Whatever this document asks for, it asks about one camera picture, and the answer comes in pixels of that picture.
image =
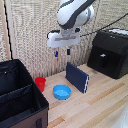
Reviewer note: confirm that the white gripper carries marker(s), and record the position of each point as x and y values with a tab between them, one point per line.
63	39

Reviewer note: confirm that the blue plastic bowl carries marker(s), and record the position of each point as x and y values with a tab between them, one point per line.
62	92

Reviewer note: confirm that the black air fryer drawer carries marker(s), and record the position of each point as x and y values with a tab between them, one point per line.
101	63

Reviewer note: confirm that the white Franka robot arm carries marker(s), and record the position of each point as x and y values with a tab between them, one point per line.
75	13

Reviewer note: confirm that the dark blue box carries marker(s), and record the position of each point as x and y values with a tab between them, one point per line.
76	77

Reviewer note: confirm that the woven room divider screen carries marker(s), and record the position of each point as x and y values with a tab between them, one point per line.
31	33

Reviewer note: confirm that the red plastic cup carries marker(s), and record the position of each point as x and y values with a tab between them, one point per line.
40	83

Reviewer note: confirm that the black case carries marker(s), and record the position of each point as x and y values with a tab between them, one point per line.
115	43

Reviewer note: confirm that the black fabric storage box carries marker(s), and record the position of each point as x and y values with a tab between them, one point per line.
20	96

